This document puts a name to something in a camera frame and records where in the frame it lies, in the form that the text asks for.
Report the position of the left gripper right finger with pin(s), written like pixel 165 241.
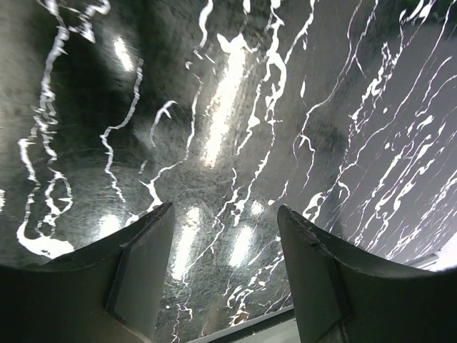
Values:
pixel 342 293

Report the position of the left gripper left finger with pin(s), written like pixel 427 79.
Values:
pixel 108 291

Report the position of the aluminium frame rail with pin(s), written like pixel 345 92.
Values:
pixel 426 262

